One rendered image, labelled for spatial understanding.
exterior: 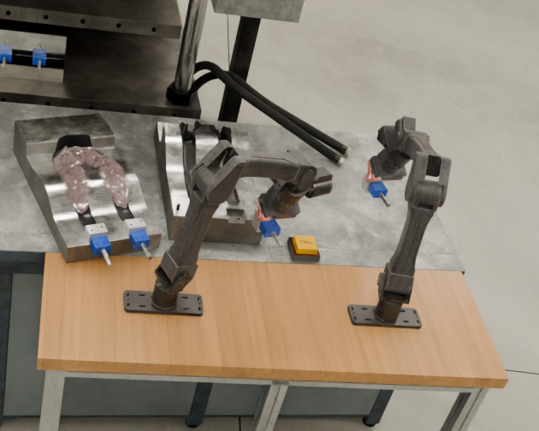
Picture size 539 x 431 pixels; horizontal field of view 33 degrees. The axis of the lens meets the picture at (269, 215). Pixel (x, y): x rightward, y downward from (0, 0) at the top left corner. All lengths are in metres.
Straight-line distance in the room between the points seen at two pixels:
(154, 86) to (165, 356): 1.26
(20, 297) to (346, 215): 0.99
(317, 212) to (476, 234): 1.73
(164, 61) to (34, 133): 0.86
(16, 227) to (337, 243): 0.91
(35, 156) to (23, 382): 0.70
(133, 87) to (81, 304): 1.09
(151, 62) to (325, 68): 2.13
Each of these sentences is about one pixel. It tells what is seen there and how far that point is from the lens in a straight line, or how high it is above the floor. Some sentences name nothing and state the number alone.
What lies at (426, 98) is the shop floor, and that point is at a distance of 5.35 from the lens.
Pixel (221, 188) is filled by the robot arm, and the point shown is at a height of 1.19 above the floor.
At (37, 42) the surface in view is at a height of 0.93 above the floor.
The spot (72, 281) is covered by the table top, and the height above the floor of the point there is 0.80.
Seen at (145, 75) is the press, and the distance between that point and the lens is 3.26.
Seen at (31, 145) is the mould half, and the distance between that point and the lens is 2.62.
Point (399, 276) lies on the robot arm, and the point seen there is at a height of 0.95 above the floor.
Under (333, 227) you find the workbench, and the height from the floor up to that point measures 0.80.
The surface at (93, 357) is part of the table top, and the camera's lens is 2.18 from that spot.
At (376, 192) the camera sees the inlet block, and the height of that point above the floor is 0.93.
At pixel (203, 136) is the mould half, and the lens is 2.72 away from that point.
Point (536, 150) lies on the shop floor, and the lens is 5.26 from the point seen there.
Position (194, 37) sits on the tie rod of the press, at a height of 1.04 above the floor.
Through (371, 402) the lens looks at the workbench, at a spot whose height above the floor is 0.14.
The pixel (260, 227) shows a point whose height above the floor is 0.93.
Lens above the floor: 2.41
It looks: 37 degrees down
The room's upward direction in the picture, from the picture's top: 16 degrees clockwise
